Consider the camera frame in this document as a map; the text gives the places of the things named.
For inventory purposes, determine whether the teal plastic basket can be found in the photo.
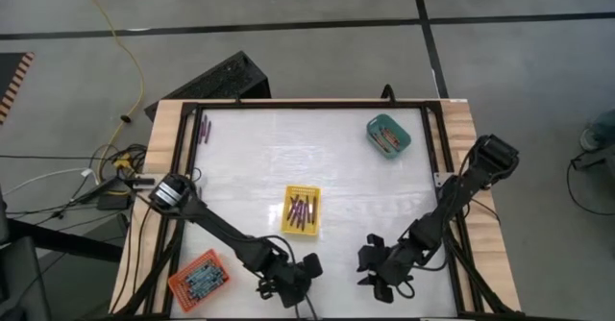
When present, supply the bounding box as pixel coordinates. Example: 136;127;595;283
365;113;412;161

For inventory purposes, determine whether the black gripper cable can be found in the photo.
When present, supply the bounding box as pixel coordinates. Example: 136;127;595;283
394;278;418;300
291;291;319;321

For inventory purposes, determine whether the black keyboard on floor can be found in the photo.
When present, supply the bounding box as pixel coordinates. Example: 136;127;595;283
143;50;273;122

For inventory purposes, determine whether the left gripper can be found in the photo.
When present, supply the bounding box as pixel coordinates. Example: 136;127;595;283
257;252;324;310

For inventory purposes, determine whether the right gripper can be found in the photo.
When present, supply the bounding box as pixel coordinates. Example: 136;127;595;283
357;233;415;304

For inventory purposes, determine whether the orange plastic basket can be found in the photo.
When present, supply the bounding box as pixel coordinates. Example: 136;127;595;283
167;248;231;313

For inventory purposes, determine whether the black mat with striped edge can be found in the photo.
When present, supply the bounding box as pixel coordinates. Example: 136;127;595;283
0;51;36;126

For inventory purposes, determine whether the yellow plastic basket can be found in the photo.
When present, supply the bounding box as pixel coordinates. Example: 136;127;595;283
281;185;322;237

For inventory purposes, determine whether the black frame beam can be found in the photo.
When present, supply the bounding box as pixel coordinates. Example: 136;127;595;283
9;217;125;264

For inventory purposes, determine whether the white cable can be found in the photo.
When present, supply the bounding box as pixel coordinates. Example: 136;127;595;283
13;166;97;192

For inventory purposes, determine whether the black power adapter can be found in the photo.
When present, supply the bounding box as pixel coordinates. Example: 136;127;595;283
95;193;134;211

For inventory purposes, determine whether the yellow power cable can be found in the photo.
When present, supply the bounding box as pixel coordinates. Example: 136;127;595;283
74;0;146;197

